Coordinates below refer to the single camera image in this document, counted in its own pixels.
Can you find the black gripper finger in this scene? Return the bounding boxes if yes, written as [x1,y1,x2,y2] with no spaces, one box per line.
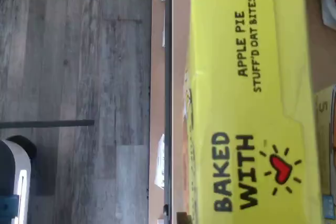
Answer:
[176,211,194,224]

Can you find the green Bobo's apple pie box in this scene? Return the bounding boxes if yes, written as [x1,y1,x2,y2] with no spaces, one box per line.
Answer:
[313,84,336,221]
[183,0,325,224]

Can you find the black metal shelf rack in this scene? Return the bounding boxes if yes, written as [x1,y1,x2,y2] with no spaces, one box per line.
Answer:
[163,0,174,224]

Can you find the white patterned carton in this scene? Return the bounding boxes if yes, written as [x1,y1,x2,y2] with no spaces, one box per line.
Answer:
[154,133,166,189]

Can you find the black stand leg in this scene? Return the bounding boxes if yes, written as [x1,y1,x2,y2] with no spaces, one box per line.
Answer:
[0,119,95,130]

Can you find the white black base unit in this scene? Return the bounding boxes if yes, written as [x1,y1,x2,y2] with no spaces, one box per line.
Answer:
[0,134,38,224]

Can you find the red label granola bag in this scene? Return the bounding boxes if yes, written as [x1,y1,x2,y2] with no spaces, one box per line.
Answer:
[318,0,336,30]

